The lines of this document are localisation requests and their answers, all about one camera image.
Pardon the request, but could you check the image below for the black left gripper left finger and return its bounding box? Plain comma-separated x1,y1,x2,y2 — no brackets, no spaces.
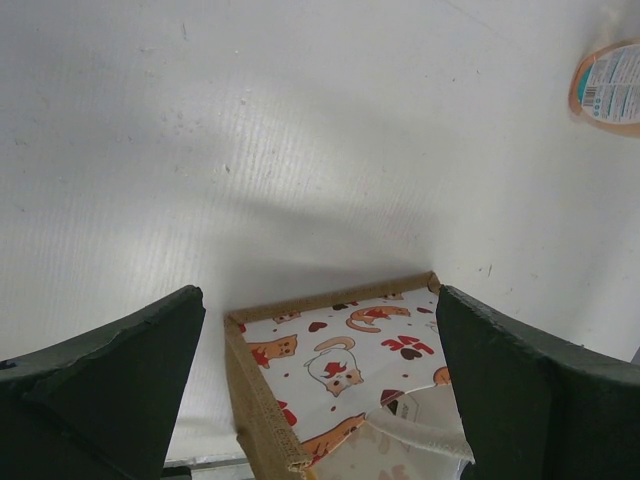
1,285,205,479

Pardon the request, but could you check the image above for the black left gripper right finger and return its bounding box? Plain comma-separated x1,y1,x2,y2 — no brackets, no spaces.
436,285,639,480

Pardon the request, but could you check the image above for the white frosted rectangular bottle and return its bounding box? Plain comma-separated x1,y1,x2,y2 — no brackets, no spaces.
312,385,466,480

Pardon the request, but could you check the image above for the burlap cat print canvas bag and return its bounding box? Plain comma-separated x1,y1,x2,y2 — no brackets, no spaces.
224,272,474,479

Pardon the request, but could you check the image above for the orange bottle with pink cap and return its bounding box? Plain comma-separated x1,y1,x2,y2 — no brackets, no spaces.
568,37,639,138

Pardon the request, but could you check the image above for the aluminium mounting rail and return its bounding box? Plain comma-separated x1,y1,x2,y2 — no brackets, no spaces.
160,452,254,480

